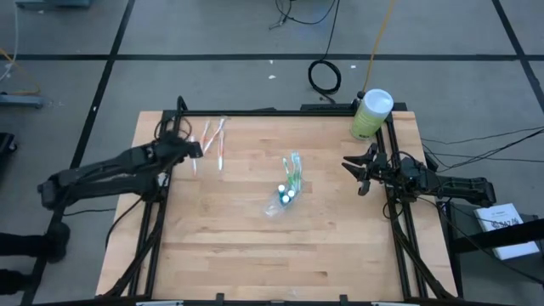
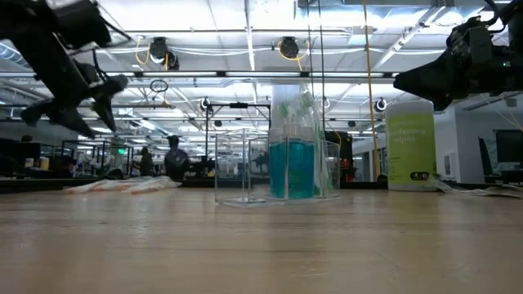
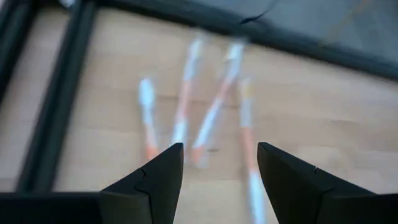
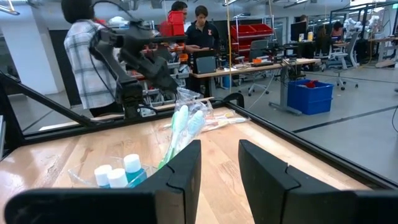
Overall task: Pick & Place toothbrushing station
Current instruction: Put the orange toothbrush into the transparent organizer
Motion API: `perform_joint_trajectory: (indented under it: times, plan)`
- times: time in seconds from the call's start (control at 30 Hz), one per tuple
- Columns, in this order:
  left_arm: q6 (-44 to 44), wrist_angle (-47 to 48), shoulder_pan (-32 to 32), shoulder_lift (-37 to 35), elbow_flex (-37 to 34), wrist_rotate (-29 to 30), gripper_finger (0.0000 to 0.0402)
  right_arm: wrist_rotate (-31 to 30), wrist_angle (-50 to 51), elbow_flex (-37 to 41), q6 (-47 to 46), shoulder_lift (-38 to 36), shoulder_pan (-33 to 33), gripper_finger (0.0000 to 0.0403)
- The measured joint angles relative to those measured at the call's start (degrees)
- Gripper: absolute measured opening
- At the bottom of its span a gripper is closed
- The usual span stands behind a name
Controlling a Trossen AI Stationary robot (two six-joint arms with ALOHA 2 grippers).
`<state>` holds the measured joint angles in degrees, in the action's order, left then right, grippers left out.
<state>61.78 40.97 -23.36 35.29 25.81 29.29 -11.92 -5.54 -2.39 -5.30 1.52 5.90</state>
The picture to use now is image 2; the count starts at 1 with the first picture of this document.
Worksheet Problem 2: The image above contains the person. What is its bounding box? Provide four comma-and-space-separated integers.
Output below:
163, 135, 191, 181
137, 145, 155, 177

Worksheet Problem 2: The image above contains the black monitor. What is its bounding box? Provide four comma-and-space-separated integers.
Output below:
494, 129, 523, 164

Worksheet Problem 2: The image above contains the thin black cable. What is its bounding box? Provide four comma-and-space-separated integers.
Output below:
306, 0, 313, 87

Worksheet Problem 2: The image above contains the clear plastic bag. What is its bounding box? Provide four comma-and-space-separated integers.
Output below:
214, 128, 342, 207

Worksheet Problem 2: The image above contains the ceiling light strip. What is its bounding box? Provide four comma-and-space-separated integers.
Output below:
225, 71, 303, 78
310, 71, 385, 78
142, 71, 218, 78

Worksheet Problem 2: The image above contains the black aluminium table frame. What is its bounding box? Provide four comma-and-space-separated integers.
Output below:
0, 176, 523, 194

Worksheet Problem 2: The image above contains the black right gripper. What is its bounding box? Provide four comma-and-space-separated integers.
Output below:
392, 17, 523, 112

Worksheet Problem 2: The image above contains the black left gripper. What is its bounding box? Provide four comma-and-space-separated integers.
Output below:
7, 24, 129, 138

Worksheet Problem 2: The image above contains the clear plastic wrapper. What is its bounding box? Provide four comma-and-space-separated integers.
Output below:
435, 177, 523, 200

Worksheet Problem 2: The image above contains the green disinfecting wipes canister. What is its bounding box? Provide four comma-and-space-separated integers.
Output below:
384, 100, 437, 192

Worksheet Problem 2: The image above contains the black background station frame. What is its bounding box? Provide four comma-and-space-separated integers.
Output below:
203, 101, 271, 183

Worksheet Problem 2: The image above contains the black cable loop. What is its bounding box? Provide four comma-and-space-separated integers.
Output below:
149, 78, 170, 94

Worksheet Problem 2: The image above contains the black machine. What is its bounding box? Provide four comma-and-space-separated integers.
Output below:
324, 130, 355, 183

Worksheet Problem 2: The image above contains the green and white toothbrush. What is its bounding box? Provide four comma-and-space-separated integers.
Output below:
300, 91, 314, 140
277, 101, 292, 142
316, 138, 330, 198

